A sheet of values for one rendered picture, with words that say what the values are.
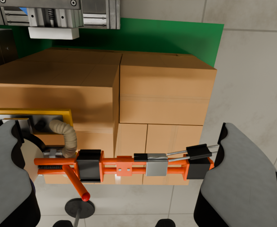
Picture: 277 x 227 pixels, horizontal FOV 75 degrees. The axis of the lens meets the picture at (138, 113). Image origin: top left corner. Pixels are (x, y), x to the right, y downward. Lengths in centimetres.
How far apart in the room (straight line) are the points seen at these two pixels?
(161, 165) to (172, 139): 78
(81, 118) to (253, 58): 161
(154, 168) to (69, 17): 55
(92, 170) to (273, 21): 182
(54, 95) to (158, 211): 241
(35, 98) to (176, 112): 84
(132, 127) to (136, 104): 18
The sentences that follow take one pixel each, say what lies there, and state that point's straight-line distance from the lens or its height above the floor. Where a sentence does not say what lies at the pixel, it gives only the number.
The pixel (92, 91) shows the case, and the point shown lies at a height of 94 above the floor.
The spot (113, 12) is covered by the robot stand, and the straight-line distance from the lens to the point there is 141.
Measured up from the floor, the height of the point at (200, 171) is 121.
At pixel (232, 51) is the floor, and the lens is 187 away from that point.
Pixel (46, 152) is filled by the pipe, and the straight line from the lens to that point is 71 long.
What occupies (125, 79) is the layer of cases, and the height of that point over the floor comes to 54.
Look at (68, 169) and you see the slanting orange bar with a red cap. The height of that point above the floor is 121.
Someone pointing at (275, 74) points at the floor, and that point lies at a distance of 217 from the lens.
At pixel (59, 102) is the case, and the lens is 81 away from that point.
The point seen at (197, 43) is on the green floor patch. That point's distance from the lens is 174.
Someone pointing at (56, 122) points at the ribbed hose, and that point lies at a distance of 66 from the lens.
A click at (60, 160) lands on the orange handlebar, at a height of 119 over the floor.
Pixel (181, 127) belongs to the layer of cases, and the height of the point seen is 54.
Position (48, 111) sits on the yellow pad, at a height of 107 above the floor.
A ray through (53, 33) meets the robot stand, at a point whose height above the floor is 99.
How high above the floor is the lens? 163
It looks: 63 degrees down
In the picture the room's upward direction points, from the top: 176 degrees clockwise
